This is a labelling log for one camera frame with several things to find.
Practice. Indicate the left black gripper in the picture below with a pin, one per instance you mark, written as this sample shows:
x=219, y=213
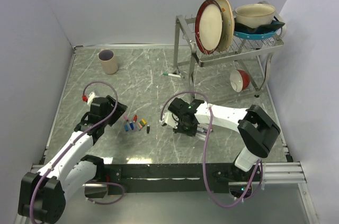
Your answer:
x=120, y=108

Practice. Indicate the dark blue cloth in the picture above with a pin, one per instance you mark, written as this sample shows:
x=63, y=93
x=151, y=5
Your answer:
x=258, y=26

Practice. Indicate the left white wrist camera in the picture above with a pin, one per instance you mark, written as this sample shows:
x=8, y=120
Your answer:
x=89, y=97

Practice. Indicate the blue baking dish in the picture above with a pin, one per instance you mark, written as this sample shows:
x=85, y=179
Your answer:
x=254, y=36

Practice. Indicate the steel dish rack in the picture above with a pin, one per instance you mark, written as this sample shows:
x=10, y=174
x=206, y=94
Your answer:
x=240, y=50

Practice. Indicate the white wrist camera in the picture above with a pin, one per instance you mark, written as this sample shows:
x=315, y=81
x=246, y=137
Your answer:
x=89, y=97
x=169, y=119

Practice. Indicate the yellow cap marker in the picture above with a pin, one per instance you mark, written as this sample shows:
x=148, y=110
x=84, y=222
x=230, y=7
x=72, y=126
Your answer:
x=201, y=136

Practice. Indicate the beige cylindrical cup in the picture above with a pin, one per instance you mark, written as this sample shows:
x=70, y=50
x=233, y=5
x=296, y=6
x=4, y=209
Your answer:
x=108, y=61

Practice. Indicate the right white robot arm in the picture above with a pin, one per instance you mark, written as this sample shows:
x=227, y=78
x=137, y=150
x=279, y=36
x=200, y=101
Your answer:
x=256, y=128

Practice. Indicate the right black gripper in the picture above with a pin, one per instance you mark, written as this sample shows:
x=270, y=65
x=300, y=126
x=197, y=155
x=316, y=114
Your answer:
x=179, y=130

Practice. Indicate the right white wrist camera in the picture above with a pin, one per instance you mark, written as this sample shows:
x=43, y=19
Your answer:
x=169, y=119

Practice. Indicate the beige plate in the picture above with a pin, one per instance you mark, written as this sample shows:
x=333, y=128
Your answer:
x=228, y=26

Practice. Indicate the black base frame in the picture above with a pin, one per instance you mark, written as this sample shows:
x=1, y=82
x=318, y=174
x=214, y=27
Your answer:
x=192, y=177

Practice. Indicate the red rimmed white plate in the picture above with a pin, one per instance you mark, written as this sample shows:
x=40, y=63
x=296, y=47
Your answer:
x=209, y=25

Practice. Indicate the red white bowl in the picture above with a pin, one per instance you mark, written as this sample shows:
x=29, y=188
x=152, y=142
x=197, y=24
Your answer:
x=239, y=80

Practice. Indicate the beige ceramic bowl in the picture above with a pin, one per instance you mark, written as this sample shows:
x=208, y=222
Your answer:
x=254, y=15

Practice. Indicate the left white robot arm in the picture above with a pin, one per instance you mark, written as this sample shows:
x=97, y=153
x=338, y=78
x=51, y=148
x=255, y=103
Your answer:
x=43, y=195

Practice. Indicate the green cap marker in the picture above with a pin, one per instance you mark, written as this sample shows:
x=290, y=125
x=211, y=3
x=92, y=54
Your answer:
x=172, y=75

